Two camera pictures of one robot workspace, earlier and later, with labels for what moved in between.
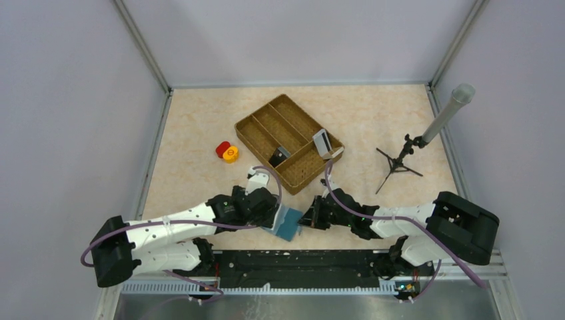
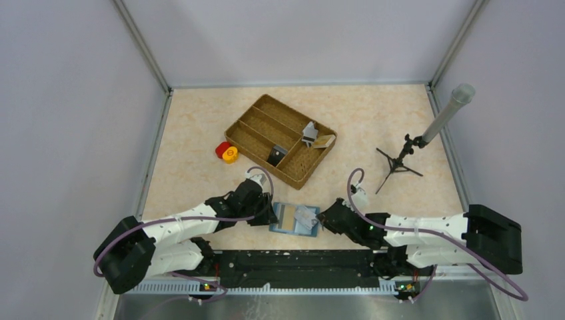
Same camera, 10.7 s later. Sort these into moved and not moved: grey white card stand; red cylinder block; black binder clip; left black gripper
Moved: grey white card stand
Not moved: black binder clip; red cylinder block; left black gripper
